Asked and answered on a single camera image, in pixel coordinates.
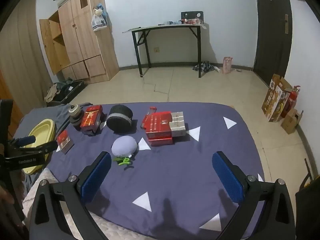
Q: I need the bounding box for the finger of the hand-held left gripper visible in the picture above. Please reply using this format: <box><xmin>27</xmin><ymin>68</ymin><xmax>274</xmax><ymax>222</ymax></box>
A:
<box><xmin>7</xmin><ymin>135</ymin><xmax>37</xmax><ymax>148</ymax></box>
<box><xmin>19</xmin><ymin>140</ymin><xmax>58</xmax><ymax>156</ymax></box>

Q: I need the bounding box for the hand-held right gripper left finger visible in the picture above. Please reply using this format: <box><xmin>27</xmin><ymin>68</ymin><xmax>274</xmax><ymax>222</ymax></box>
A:
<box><xmin>29</xmin><ymin>151</ymin><xmax>112</xmax><ymax>240</ymax></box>

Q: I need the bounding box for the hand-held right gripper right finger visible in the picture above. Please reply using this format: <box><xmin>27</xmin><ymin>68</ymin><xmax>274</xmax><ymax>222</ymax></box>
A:
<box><xmin>212</xmin><ymin>151</ymin><xmax>297</xmax><ymax>240</ymax></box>

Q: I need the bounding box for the yellow plastic basin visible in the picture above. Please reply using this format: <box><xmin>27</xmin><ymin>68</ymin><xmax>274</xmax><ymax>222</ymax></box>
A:
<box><xmin>22</xmin><ymin>119</ymin><xmax>56</xmax><ymax>175</ymax></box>

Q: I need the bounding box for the small red cigarette pack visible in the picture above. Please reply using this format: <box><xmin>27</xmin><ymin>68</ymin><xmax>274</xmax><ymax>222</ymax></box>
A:
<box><xmin>56</xmin><ymin>130</ymin><xmax>75</xmax><ymax>155</ymax></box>

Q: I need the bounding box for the lavender plush keychain green leaf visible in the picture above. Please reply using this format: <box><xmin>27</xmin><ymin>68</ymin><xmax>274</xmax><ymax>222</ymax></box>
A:
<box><xmin>111</xmin><ymin>135</ymin><xmax>138</xmax><ymax>167</ymax></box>

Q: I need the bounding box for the white round tin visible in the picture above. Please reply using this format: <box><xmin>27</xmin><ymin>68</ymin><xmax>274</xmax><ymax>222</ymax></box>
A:
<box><xmin>68</xmin><ymin>104</ymin><xmax>81</xmax><ymax>117</ymax></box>

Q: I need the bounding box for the black carton with red face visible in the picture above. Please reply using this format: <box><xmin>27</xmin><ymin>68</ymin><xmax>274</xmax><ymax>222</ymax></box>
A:
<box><xmin>79</xmin><ymin>105</ymin><xmax>104</xmax><ymax>128</ymax></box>

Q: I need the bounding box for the large black foam disc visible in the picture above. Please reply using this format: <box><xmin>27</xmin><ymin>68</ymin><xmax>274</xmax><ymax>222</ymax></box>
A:
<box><xmin>106</xmin><ymin>104</ymin><xmax>133</xmax><ymax>133</ymax></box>

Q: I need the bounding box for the silver gold cigarette pack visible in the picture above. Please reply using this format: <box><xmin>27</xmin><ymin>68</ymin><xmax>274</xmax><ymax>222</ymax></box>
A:
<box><xmin>169</xmin><ymin>111</ymin><xmax>187</xmax><ymax>138</ymax></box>

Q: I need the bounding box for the large red box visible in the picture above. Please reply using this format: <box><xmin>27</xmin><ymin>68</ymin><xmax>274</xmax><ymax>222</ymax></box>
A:
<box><xmin>142</xmin><ymin>112</ymin><xmax>173</xmax><ymax>133</ymax></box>

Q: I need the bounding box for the orange curtain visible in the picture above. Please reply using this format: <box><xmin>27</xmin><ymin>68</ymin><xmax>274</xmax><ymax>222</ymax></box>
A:
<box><xmin>0</xmin><ymin>70</ymin><xmax>24</xmax><ymax>140</ymax></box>

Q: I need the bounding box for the grey blanket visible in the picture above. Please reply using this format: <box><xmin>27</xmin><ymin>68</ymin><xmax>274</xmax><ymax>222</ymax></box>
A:
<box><xmin>11</xmin><ymin>102</ymin><xmax>93</xmax><ymax>193</ymax></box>

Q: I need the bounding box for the purple sheet with white triangles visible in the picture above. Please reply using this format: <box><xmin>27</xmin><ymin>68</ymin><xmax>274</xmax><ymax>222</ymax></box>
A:
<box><xmin>22</xmin><ymin>102</ymin><xmax>265</xmax><ymax>240</ymax></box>

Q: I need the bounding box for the black suitcase with clothes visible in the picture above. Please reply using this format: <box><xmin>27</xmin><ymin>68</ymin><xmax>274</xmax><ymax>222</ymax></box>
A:
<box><xmin>45</xmin><ymin>79</ymin><xmax>87</xmax><ymax>105</ymax></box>

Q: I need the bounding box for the dark furniture piece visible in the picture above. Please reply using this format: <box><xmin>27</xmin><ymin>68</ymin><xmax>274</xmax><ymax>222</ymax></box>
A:
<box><xmin>295</xmin><ymin>159</ymin><xmax>320</xmax><ymax>240</ymax></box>

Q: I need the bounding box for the small brown cardboard box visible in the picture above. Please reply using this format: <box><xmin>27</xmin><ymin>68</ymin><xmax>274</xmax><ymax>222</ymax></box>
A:
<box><xmin>280</xmin><ymin>108</ymin><xmax>304</xmax><ymax>135</ymax></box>

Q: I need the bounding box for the beige curtain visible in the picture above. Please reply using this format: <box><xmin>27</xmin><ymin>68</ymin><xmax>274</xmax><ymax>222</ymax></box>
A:
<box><xmin>0</xmin><ymin>0</ymin><xmax>54</xmax><ymax>105</ymax></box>

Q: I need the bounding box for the printed cardboard box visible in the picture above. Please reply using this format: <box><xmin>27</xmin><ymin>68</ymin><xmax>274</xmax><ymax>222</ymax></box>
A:
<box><xmin>261</xmin><ymin>74</ymin><xmax>293</xmax><ymax>122</ymax></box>

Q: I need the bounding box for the red fire extinguisher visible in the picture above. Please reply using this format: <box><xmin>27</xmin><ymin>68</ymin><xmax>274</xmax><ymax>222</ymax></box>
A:
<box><xmin>280</xmin><ymin>85</ymin><xmax>301</xmax><ymax>118</ymax></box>

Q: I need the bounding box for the pink bag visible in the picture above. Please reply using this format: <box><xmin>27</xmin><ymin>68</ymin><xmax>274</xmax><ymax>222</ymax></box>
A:
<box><xmin>222</xmin><ymin>56</ymin><xmax>233</xmax><ymax>74</ymax></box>

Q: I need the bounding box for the wooden wardrobe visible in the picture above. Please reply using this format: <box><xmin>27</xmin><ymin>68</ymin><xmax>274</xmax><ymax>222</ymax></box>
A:
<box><xmin>39</xmin><ymin>0</ymin><xmax>120</xmax><ymax>84</ymax></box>

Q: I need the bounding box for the checked clothes pile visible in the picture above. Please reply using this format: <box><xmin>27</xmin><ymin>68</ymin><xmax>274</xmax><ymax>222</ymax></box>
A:
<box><xmin>192</xmin><ymin>61</ymin><xmax>220</xmax><ymax>73</ymax></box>

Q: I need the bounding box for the white plastic bag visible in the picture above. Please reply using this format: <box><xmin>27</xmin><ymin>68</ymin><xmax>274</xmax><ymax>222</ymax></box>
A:
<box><xmin>92</xmin><ymin>7</ymin><xmax>108</xmax><ymax>32</ymax></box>

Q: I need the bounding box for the blue bag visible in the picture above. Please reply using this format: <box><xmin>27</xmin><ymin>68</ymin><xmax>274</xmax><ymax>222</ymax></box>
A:
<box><xmin>96</xmin><ymin>3</ymin><xmax>108</xmax><ymax>20</ymax></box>

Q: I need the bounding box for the dark brown door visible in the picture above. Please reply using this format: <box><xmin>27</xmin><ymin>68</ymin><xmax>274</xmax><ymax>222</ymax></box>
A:
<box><xmin>253</xmin><ymin>0</ymin><xmax>293</xmax><ymax>79</ymax></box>

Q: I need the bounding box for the black-legged folding table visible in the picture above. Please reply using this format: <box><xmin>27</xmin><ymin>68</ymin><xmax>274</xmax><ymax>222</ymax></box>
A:
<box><xmin>122</xmin><ymin>24</ymin><xmax>208</xmax><ymax>78</ymax></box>

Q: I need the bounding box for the black panel with round holes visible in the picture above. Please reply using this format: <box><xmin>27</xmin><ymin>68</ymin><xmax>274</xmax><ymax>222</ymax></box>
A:
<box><xmin>181</xmin><ymin>11</ymin><xmax>204</xmax><ymax>25</ymax></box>

